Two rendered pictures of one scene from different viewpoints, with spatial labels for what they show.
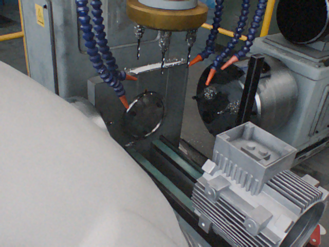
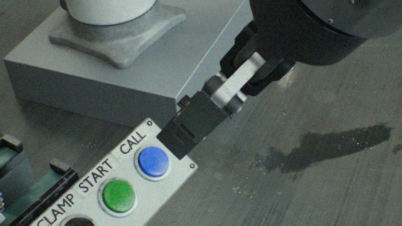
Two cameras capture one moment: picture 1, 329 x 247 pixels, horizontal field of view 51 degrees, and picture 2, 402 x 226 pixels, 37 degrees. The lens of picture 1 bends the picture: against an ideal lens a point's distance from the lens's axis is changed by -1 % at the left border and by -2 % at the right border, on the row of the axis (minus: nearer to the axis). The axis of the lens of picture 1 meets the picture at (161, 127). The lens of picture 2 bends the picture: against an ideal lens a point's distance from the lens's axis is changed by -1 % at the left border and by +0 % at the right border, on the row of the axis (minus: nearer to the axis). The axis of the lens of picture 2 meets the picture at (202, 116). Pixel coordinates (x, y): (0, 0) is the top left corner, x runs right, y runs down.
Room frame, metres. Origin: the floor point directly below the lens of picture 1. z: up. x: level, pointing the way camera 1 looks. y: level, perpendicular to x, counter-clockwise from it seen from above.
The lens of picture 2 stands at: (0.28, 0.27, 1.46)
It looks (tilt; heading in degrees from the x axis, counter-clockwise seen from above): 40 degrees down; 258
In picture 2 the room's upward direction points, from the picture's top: 5 degrees counter-clockwise
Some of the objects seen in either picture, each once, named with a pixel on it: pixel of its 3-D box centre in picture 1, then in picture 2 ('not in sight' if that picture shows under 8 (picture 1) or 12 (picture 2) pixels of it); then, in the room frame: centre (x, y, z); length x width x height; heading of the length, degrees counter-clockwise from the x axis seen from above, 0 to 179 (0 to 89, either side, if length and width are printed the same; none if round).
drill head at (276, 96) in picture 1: (251, 95); not in sight; (0.98, -0.27, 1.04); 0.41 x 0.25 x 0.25; 130
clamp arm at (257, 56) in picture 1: (247, 105); not in sight; (0.75, -0.20, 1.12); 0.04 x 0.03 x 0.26; 40
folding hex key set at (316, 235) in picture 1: (313, 234); not in sight; (0.65, -0.43, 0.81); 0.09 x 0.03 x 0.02; 162
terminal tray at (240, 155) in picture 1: (252, 157); not in sight; (0.56, -0.18, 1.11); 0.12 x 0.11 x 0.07; 41
